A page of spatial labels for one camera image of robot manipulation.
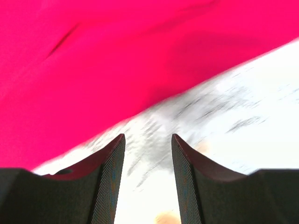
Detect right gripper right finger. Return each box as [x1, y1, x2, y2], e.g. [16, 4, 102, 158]
[171, 134, 299, 224]

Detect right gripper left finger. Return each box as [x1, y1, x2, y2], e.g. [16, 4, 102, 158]
[0, 134, 126, 224]

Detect red t shirt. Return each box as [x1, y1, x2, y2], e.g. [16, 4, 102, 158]
[0, 0, 299, 170]

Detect floral table mat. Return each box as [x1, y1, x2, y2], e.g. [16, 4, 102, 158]
[35, 40, 299, 224]

